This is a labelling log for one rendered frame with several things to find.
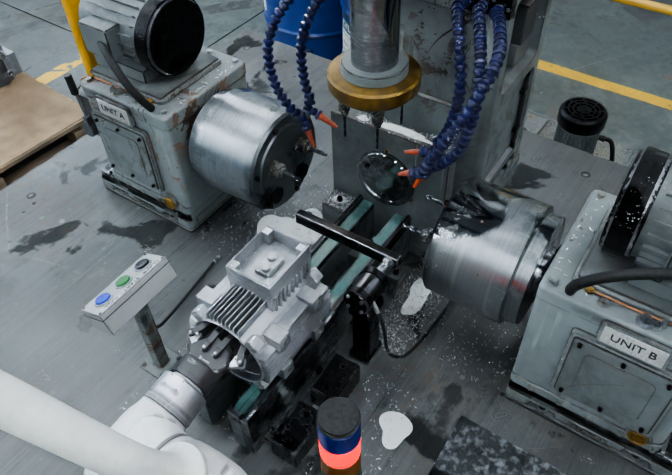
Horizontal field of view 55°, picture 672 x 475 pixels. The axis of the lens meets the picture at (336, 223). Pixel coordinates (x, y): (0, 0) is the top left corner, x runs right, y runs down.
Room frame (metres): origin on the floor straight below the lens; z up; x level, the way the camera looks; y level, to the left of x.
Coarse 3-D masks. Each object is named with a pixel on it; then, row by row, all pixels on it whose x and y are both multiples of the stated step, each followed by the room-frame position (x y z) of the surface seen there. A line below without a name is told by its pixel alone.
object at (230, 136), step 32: (224, 96) 1.24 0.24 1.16; (256, 96) 1.25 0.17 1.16; (192, 128) 1.20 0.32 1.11; (224, 128) 1.15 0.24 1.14; (256, 128) 1.13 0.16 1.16; (288, 128) 1.16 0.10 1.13; (192, 160) 1.17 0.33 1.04; (224, 160) 1.11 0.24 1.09; (256, 160) 1.08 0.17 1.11; (288, 160) 1.16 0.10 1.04; (256, 192) 1.06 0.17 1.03; (288, 192) 1.14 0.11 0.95
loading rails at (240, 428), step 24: (360, 216) 1.09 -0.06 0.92; (408, 216) 1.07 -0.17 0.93; (384, 240) 1.00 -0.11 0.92; (408, 240) 1.07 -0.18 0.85; (312, 264) 0.94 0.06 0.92; (336, 264) 0.99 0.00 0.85; (360, 264) 0.94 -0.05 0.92; (336, 288) 0.87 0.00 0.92; (336, 312) 0.81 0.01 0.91; (336, 336) 0.80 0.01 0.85; (312, 360) 0.72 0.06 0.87; (216, 384) 0.65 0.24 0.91; (240, 384) 0.69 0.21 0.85; (288, 384) 0.66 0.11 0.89; (216, 408) 0.64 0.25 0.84; (240, 408) 0.60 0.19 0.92; (264, 408) 0.60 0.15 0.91; (288, 408) 0.65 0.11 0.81; (240, 432) 0.58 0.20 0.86; (264, 432) 0.59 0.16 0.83
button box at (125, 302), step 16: (144, 256) 0.86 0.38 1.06; (160, 256) 0.84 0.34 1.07; (128, 272) 0.82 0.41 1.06; (144, 272) 0.80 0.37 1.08; (160, 272) 0.81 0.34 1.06; (112, 288) 0.78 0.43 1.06; (128, 288) 0.76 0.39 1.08; (144, 288) 0.78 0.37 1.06; (160, 288) 0.79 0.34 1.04; (112, 304) 0.73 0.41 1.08; (128, 304) 0.74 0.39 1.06; (144, 304) 0.76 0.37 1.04; (96, 320) 0.71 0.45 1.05; (112, 320) 0.71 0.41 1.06; (128, 320) 0.72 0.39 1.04
